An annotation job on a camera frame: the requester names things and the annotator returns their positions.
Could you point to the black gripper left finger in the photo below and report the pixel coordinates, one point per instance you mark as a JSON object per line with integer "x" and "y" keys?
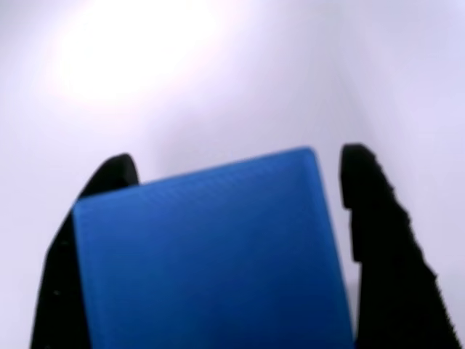
{"x": 58, "y": 276}

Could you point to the blue cube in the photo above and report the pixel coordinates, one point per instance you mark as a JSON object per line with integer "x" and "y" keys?
{"x": 210, "y": 254}

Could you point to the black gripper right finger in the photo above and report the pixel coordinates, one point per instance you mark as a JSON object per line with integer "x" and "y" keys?
{"x": 392, "y": 283}

